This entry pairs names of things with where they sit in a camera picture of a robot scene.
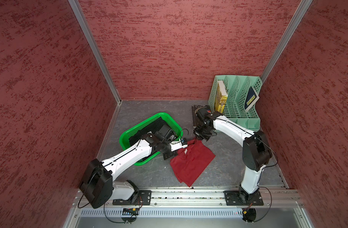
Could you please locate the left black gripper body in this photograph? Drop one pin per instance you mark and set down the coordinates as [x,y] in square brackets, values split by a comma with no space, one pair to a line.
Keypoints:
[166,146]

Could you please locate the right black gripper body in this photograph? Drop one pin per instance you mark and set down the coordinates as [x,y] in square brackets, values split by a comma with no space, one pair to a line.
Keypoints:
[204,126]

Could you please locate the red t-shirt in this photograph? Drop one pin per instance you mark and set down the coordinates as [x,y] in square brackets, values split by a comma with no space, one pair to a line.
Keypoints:
[191,162]

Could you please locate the green plastic basket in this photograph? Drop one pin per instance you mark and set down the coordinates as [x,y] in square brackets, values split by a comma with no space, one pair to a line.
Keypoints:
[140,153]

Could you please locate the black t-shirt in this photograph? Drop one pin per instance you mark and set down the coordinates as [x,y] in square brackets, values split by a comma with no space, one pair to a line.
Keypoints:
[147,128]

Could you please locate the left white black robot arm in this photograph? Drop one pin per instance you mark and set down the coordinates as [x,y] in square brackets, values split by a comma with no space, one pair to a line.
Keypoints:
[99,184]

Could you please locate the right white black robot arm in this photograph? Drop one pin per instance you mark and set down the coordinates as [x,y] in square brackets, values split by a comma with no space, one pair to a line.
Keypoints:
[256,152]

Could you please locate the dark paperback book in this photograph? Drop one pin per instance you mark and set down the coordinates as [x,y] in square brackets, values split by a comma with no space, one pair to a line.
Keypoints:
[195,108]

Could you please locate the yellow book in organizer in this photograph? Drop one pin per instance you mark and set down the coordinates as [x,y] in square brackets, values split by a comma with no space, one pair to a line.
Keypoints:
[220,97]

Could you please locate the mint green file organizer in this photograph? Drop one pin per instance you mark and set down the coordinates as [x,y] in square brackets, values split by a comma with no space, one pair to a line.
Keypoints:
[237,88]

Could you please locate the dark blue book in organizer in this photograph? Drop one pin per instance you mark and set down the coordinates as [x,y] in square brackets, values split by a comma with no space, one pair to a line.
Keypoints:
[251,98]

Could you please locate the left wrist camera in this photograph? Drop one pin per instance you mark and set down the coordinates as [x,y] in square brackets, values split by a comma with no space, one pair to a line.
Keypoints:
[177,145]

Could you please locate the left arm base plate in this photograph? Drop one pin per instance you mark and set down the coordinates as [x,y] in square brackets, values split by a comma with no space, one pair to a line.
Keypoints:
[139,198]

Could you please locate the aluminium front rail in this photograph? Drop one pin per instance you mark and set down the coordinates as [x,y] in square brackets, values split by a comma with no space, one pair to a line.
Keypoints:
[214,197]

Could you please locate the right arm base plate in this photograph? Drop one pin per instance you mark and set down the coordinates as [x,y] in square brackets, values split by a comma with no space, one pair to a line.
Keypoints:
[242,198]

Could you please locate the right aluminium corner post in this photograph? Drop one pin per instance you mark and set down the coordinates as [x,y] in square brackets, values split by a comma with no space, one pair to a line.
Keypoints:
[286,37]

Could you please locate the aluminium corner post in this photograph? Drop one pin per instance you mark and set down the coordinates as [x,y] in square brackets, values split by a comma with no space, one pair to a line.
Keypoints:
[286,37]
[78,12]

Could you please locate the left aluminium corner post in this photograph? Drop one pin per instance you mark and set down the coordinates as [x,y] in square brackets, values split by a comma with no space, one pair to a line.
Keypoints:
[78,12]

